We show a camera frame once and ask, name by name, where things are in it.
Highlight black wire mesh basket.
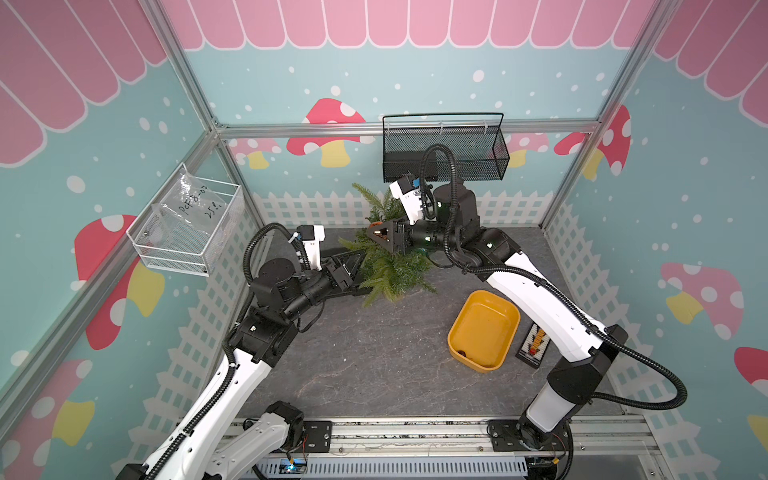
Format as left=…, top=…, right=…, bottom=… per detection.
left=382, top=112, right=510, bottom=182

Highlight clear plastic zip bag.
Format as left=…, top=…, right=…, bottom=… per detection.
left=151, top=167, right=244, bottom=265

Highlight green circuit board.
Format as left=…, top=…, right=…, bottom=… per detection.
left=278, top=459, right=308, bottom=475

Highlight black box in basket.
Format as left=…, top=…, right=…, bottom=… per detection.
left=382, top=151, right=439, bottom=183

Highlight yellow plastic bin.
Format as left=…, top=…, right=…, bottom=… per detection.
left=447, top=290, right=521, bottom=373

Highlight aluminium front rail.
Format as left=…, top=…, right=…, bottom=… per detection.
left=306, top=415, right=660, bottom=458

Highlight small green christmas tree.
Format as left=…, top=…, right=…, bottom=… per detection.
left=339, top=183, right=437, bottom=307

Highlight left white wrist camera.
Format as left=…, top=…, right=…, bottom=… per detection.
left=293, top=225, right=326, bottom=271

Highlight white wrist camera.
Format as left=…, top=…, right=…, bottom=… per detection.
left=293, top=225, right=326, bottom=271
left=389, top=173, right=436, bottom=225

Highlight white wire wall basket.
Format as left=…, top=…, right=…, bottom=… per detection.
left=125, top=162, right=246, bottom=278

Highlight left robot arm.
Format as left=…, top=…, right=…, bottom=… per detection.
left=118, top=223, right=370, bottom=479

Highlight white slotted cable duct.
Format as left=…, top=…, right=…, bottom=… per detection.
left=257, top=457, right=529, bottom=479

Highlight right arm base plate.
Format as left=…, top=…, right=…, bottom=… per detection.
left=486, top=418, right=573, bottom=453

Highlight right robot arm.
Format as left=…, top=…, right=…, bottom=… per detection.
left=366, top=144, right=688, bottom=450

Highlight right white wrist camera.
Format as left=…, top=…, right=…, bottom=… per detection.
left=389, top=173, right=436, bottom=225

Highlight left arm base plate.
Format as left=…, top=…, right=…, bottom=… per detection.
left=272, top=420, right=333, bottom=455

